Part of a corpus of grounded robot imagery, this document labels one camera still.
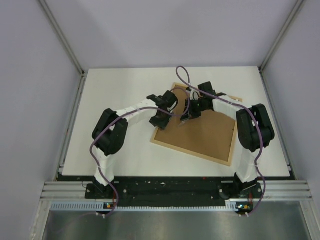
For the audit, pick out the aluminium front rail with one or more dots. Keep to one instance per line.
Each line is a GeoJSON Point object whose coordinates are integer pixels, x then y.
{"type": "Point", "coordinates": [276, 190]}

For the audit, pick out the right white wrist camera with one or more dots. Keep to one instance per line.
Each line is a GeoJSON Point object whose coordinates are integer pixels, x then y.
{"type": "Point", "coordinates": [194, 95]}

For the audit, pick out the light wooden picture frame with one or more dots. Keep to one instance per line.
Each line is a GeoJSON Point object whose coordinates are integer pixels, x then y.
{"type": "Point", "coordinates": [212, 137]}

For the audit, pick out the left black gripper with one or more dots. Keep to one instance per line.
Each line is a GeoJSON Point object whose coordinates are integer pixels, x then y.
{"type": "Point", "coordinates": [161, 124]}

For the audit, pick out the left aluminium corner post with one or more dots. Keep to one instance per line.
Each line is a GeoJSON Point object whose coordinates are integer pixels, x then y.
{"type": "Point", "coordinates": [60, 36]}

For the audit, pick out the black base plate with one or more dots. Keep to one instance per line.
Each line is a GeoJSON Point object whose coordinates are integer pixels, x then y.
{"type": "Point", "coordinates": [173, 191]}

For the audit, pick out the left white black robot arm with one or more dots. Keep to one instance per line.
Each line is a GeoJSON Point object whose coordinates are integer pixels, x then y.
{"type": "Point", "coordinates": [110, 132]}

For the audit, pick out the right aluminium corner post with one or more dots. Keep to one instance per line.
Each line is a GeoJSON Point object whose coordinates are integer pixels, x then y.
{"type": "Point", "coordinates": [298, 6]}

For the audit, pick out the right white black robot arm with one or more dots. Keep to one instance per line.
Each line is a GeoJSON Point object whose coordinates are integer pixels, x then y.
{"type": "Point", "coordinates": [254, 130]}

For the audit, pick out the grey slotted cable duct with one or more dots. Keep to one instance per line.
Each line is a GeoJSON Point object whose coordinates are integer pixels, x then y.
{"type": "Point", "coordinates": [107, 206]}

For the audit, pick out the aluminium corner post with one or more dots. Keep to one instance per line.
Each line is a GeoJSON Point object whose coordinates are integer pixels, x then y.
{"type": "Point", "coordinates": [298, 6]}
{"type": "Point", "coordinates": [60, 36]}

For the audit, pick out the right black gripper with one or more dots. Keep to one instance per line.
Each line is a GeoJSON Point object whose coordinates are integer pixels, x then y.
{"type": "Point", "coordinates": [189, 112]}

